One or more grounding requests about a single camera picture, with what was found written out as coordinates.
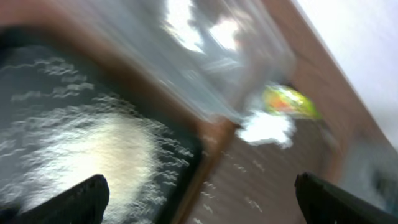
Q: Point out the white tissue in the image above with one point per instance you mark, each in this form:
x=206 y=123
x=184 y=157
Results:
x=262 y=128

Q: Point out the black plastic bin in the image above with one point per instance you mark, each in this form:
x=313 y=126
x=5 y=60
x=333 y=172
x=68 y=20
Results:
x=93 y=130

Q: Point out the pile of white rice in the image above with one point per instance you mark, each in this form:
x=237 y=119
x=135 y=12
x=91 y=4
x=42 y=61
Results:
x=99 y=155

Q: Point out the clear plastic bin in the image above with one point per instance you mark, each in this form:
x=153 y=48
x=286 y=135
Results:
x=214 y=56

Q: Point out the green yellow snack wrapper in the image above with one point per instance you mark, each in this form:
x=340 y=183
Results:
x=284 y=100

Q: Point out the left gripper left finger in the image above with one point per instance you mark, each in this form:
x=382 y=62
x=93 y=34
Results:
x=84 y=203

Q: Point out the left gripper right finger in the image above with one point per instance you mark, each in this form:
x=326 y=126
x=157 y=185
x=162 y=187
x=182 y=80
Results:
x=323 y=202

